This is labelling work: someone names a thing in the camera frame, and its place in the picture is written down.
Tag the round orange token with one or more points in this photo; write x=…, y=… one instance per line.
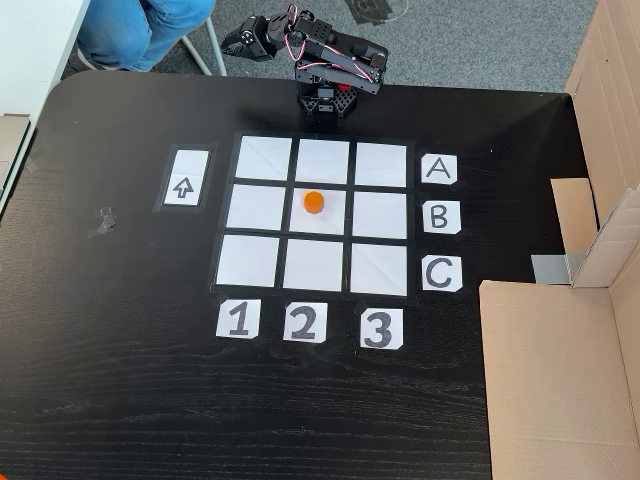
x=313, y=202

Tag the white grid sheet black tape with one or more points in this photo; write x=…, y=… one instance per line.
x=250, y=212

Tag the white metal chair leg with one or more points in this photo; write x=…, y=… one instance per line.
x=202, y=57

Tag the person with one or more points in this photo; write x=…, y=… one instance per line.
x=125, y=30

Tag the white arrow paper sheet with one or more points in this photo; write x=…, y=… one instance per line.
x=183, y=189

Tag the white desk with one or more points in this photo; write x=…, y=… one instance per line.
x=30, y=50

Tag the paper sheet letter A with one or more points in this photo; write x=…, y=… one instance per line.
x=439, y=169

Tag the crumpled clear tape piece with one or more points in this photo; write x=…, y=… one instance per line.
x=104, y=222

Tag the paper sheet letter B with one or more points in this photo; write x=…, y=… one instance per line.
x=440, y=218

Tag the paper sheet number 1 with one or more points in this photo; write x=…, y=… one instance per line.
x=238, y=319

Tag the paper sheet number 2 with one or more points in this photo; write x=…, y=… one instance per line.
x=304, y=322

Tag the paper sheet letter C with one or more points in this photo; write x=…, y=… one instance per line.
x=440, y=273

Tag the paper sheet number 3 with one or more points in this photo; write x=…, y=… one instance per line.
x=381, y=329

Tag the brown cardboard box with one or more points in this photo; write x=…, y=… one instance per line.
x=550, y=375

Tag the small orange object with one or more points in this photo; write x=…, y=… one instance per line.
x=6, y=476

